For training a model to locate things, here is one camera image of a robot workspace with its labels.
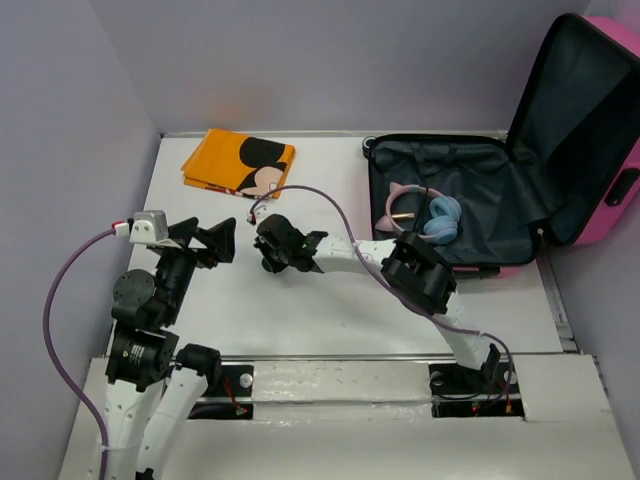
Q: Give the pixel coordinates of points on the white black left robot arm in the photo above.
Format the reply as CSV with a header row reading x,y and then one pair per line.
x,y
152,385

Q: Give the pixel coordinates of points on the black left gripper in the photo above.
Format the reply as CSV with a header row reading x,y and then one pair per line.
x,y
221,239

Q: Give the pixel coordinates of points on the pink suitcase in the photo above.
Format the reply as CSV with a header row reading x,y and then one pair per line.
x,y
564,174

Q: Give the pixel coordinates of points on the rose gold lipstick tube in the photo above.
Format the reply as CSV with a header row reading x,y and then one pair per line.
x,y
403,216

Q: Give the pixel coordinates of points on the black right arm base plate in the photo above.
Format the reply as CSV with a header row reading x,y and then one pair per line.
x,y
457,393

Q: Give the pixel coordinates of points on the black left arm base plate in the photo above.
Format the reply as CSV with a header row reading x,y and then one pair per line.
x,y
230,399

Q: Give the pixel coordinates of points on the orange cartoon mouse cloth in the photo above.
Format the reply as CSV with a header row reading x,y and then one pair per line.
x,y
238,164

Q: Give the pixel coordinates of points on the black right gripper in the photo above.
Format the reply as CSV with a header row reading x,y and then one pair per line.
x,y
277,265

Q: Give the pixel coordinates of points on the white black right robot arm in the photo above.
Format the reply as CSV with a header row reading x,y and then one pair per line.
x,y
408,266

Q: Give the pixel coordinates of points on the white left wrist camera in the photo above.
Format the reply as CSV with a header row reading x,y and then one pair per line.
x,y
149,227

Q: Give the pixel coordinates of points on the pink blue cat-ear headphones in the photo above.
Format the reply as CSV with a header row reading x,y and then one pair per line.
x,y
445,211

